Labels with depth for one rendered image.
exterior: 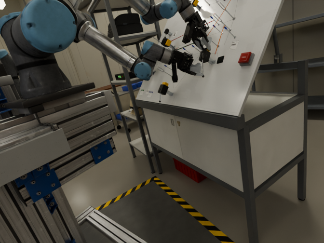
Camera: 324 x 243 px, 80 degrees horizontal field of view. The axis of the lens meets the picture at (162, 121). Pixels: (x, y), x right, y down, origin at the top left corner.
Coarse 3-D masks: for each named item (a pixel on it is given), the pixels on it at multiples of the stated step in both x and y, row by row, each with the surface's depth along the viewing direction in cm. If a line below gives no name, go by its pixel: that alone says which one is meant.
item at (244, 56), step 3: (243, 54) 92; (246, 54) 90; (249, 54) 89; (240, 57) 93; (243, 57) 91; (246, 57) 90; (249, 57) 89; (240, 60) 92; (243, 60) 90; (246, 60) 89
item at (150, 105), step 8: (136, 104) 186; (144, 104) 170; (152, 104) 156; (160, 104) 145; (168, 112) 138; (176, 112) 128; (184, 112) 120; (192, 112) 113; (200, 112) 107; (208, 112) 102; (200, 120) 109; (208, 120) 103; (216, 120) 98; (224, 120) 93; (232, 120) 89; (240, 120) 88; (232, 128) 90; (240, 128) 89
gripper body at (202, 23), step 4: (196, 12) 103; (192, 16) 100; (196, 16) 103; (200, 16) 104; (184, 20) 104; (188, 20) 101; (192, 20) 102; (196, 20) 104; (200, 20) 105; (204, 20) 104; (196, 24) 103; (200, 24) 102; (204, 24) 104; (196, 28) 103; (200, 28) 103; (204, 28) 106; (208, 28) 106; (196, 32) 104; (200, 32) 103; (192, 36) 108; (196, 36) 106; (200, 36) 104
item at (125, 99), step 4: (100, 88) 453; (104, 88) 429; (108, 88) 412; (116, 88) 426; (120, 88) 434; (84, 92) 449; (88, 92) 426; (136, 92) 471; (120, 96) 435; (124, 96) 444; (128, 96) 453; (124, 100) 445; (128, 100) 453; (116, 104) 428; (124, 104) 445; (128, 104) 454; (116, 108) 429; (124, 108) 446; (128, 108) 454; (116, 112) 429; (112, 116) 422; (116, 124) 430
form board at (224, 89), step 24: (240, 0) 112; (264, 0) 97; (168, 24) 184; (216, 24) 123; (240, 24) 105; (264, 24) 92; (192, 48) 136; (240, 48) 99; (264, 48) 88; (168, 72) 152; (216, 72) 107; (240, 72) 94; (144, 96) 172; (168, 96) 140; (192, 96) 117; (216, 96) 101; (240, 96) 89
